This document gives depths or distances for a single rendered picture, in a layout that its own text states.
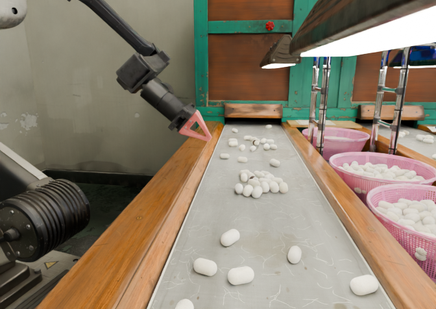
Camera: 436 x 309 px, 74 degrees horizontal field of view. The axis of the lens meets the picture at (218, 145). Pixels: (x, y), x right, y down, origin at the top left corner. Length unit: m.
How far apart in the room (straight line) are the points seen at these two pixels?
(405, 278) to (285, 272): 0.15
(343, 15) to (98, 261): 0.41
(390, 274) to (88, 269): 0.40
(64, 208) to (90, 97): 2.22
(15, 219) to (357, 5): 0.61
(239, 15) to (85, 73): 1.64
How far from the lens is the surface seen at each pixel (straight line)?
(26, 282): 0.96
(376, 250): 0.51
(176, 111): 0.72
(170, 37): 2.51
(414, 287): 0.46
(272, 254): 0.50
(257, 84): 1.57
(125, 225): 0.54
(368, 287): 0.45
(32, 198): 0.65
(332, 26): 0.22
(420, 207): 0.76
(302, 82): 1.58
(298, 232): 0.56
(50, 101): 3.07
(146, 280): 0.44
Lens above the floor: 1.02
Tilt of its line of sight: 14 degrees down
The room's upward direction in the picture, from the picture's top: straight up
